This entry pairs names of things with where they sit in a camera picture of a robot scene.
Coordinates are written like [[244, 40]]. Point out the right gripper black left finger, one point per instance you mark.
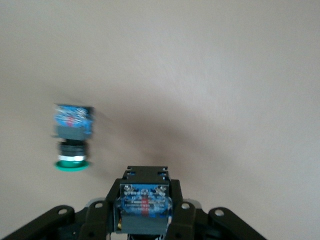
[[97, 217]]

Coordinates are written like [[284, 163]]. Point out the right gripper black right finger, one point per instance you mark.
[[185, 220]]

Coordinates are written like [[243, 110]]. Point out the red push button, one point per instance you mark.
[[142, 200]]

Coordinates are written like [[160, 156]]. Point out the green push button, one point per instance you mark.
[[72, 132]]

